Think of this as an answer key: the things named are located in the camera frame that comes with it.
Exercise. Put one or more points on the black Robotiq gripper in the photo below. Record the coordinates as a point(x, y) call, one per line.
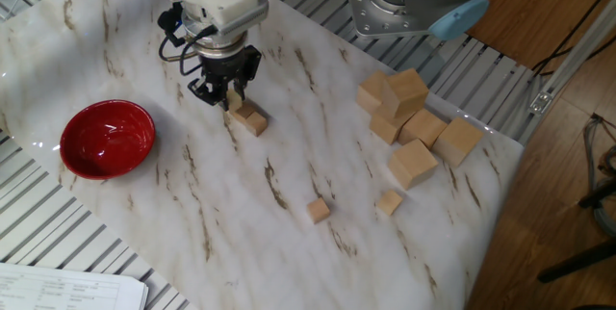
point(223, 65)

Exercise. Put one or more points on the small wooden cube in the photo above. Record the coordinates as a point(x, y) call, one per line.
point(256, 123)
point(245, 110)
point(390, 202)
point(235, 100)
point(319, 211)

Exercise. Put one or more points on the large wooden cube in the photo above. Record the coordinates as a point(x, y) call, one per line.
point(385, 129)
point(423, 124)
point(457, 140)
point(370, 89)
point(406, 91)
point(413, 163)

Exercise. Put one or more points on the white printed paper stack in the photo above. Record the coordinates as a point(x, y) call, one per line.
point(58, 291)

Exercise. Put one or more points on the white marble pattern board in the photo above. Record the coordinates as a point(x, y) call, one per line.
point(192, 204)

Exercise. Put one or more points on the red bowl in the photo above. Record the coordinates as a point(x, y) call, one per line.
point(108, 141)

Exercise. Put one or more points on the black chair base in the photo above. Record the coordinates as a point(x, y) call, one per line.
point(577, 262)

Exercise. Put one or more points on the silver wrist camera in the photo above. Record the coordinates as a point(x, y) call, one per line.
point(243, 18)

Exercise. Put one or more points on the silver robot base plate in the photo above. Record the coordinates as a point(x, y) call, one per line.
point(380, 18)

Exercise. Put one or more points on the aluminium frame profile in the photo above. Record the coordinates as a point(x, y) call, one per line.
point(572, 67)

